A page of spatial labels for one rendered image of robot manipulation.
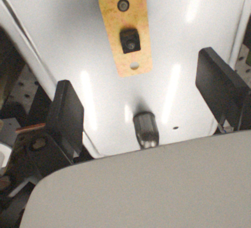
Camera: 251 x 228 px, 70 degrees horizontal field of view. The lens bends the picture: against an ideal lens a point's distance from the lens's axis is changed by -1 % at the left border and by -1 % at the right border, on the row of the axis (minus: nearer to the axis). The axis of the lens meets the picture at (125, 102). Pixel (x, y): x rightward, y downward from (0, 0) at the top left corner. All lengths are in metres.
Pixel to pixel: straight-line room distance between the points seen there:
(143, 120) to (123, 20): 0.13
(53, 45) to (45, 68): 0.03
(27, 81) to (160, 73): 0.49
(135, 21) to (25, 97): 0.56
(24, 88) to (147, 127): 0.49
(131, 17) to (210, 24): 0.08
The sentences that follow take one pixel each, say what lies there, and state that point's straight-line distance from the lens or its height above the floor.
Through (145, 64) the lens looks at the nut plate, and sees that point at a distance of 0.19.
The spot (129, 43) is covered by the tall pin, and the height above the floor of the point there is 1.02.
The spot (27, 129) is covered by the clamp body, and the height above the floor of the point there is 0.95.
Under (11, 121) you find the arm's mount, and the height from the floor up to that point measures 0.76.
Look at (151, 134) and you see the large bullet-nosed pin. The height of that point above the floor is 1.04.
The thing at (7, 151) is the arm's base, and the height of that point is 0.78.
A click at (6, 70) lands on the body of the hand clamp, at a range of 0.23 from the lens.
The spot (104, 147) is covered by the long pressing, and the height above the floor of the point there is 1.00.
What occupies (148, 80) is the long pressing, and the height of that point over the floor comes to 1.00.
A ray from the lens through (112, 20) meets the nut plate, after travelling 0.17.
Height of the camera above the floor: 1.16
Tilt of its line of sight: 44 degrees down
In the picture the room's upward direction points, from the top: 172 degrees clockwise
